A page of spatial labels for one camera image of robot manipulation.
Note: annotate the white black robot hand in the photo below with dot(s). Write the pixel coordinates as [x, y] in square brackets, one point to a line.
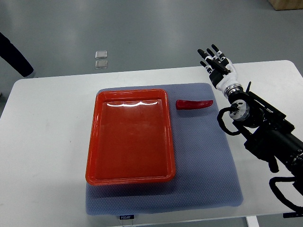
[221, 70]

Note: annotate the red pepper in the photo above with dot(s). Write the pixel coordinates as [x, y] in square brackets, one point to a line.
[192, 105]

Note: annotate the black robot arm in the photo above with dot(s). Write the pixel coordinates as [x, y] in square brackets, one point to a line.
[268, 137]

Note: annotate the red plastic tray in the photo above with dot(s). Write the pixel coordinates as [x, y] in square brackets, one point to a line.
[131, 138]

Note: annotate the cardboard box corner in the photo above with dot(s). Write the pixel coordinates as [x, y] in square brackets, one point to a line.
[286, 4]

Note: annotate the blue-grey mesh mat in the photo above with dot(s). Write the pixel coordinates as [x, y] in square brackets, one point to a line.
[206, 175]

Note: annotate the lower metal floor plate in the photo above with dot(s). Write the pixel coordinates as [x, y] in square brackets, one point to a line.
[101, 64]

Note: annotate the metal floor plate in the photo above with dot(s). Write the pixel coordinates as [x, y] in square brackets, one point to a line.
[101, 64]
[101, 54]

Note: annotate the upper metal floor plate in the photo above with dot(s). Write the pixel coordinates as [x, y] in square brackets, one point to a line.
[101, 54]

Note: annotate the white table leg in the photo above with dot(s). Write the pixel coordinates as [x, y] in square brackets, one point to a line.
[252, 221]

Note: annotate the black table edge label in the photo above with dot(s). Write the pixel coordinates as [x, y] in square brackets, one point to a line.
[292, 215]

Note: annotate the black mat brand label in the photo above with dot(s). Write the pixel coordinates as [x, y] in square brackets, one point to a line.
[126, 217]

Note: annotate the person's dark trouser leg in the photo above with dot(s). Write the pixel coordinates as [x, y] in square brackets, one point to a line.
[15, 58]

